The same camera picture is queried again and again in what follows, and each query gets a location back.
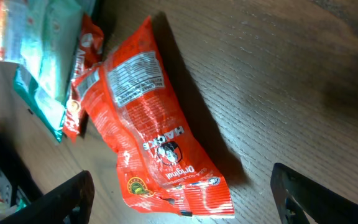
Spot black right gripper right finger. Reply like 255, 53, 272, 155
270, 163, 358, 224

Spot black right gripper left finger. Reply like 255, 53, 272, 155
0, 170, 94, 224

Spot orange snack bag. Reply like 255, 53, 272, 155
74, 18, 234, 217

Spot green glove package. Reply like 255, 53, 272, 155
13, 65, 66, 143

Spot red stick sachet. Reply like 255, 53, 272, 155
63, 14, 104, 142

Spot teal tissue pack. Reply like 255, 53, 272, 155
0, 0, 84, 102

